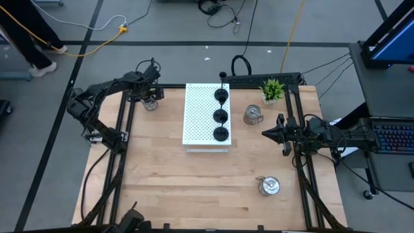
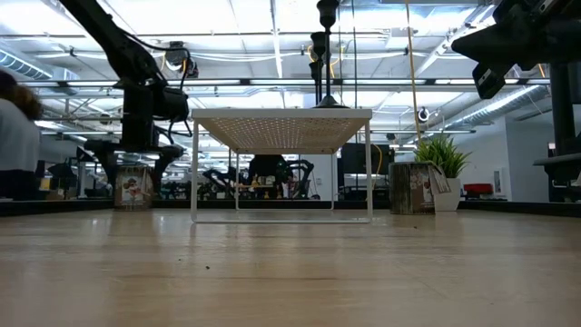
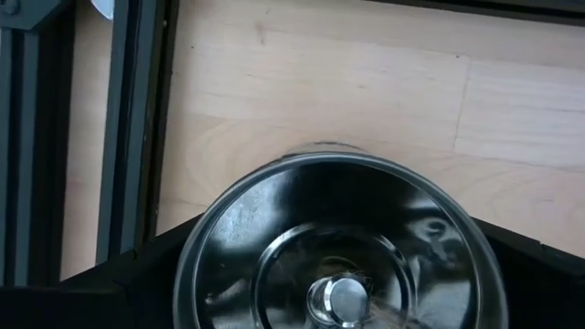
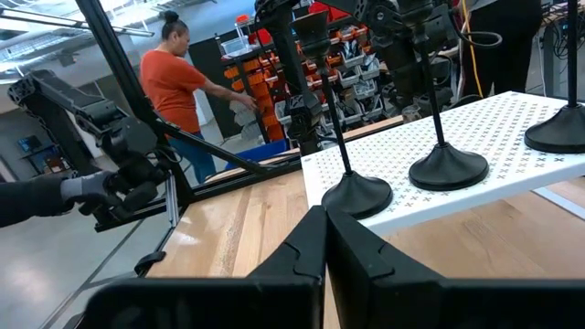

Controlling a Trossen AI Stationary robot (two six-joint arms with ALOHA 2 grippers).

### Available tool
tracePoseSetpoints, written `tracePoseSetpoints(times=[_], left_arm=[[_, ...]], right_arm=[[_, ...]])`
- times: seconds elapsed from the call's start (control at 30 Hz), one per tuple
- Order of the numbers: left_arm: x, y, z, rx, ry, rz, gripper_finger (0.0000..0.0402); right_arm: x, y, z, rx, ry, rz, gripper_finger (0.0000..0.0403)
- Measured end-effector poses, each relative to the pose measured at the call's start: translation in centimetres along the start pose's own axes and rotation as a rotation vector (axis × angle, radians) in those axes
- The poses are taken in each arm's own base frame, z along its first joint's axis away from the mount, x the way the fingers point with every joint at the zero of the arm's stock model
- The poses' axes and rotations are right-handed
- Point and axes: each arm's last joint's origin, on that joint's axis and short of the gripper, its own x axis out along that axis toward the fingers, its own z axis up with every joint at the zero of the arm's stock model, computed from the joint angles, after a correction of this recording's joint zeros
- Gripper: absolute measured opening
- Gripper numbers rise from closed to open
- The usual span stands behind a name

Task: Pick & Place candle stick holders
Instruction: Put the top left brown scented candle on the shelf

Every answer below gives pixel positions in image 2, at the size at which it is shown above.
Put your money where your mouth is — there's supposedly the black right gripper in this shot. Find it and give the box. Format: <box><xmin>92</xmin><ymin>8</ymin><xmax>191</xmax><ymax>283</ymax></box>
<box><xmin>451</xmin><ymin>0</ymin><xmax>581</xmax><ymax>70</ymax></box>

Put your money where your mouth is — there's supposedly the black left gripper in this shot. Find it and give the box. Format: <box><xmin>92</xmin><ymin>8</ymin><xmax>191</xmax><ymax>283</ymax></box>
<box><xmin>84</xmin><ymin>138</ymin><xmax>185</xmax><ymax>195</ymax></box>

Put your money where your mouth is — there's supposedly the glass candle jar brown label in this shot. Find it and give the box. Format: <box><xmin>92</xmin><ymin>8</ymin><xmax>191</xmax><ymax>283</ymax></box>
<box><xmin>113</xmin><ymin>165</ymin><xmax>154</xmax><ymax>211</ymax></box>
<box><xmin>389</xmin><ymin>160</ymin><xmax>452</xmax><ymax>215</ymax></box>

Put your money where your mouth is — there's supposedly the monitor with black stand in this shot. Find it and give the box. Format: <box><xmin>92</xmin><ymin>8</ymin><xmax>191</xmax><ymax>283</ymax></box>
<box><xmin>547</xmin><ymin>61</ymin><xmax>581</xmax><ymax>156</ymax></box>

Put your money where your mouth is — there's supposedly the person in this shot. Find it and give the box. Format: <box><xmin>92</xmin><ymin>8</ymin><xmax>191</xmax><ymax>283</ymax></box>
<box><xmin>248</xmin><ymin>154</ymin><xmax>300</xmax><ymax>200</ymax></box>
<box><xmin>0</xmin><ymin>68</ymin><xmax>43</xmax><ymax>202</ymax></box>

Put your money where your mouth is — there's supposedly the grey computer desk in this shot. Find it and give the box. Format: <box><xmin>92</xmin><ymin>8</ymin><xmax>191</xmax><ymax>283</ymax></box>
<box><xmin>532</xmin><ymin>152</ymin><xmax>581</xmax><ymax>203</ymax></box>

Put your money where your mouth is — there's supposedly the red box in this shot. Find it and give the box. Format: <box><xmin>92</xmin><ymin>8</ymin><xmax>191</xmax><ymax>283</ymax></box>
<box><xmin>462</xmin><ymin>182</ymin><xmax>495</xmax><ymax>197</ymax></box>

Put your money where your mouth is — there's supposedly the white perforated metal shelf riser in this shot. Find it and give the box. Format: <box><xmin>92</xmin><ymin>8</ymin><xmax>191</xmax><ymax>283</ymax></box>
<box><xmin>189</xmin><ymin>106</ymin><xmax>375</xmax><ymax>224</ymax></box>

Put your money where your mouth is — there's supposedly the green plant in white pot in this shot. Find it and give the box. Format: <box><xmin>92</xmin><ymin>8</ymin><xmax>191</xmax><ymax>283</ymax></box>
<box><xmin>415</xmin><ymin>133</ymin><xmax>473</xmax><ymax>213</ymax></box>

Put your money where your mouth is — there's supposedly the black background screen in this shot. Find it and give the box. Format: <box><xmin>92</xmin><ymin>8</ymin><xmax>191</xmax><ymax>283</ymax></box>
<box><xmin>340</xmin><ymin>142</ymin><xmax>396</xmax><ymax>177</ymax></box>

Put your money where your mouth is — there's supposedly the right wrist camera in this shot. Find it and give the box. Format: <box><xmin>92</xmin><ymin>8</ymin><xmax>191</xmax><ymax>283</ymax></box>
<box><xmin>471</xmin><ymin>62</ymin><xmax>508</xmax><ymax>101</ymax></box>

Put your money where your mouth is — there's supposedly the silver ventilation duct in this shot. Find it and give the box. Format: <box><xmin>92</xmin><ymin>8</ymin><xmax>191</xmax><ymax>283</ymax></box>
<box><xmin>447</xmin><ymin>84</ymin><xmax>551</xmax><ymax>129</ymax></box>
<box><xmin>0</xmin><ymin>47</ymin><xmax>81</xmax><ymax>83</ymax></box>

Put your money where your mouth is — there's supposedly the black aluminium table frame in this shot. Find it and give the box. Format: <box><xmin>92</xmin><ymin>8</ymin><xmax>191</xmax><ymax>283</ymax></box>
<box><xmin>0</xmin><ymin>197</ymin><xmax>581</xmax><ymax>218</ymax></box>

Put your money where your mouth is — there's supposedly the yellow extension cable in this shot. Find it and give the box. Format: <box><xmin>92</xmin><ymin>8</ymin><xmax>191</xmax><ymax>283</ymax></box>
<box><xmin>405</xmin><ymin>0</ymin><xmax>424</xmax><ymax>146</ymax></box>

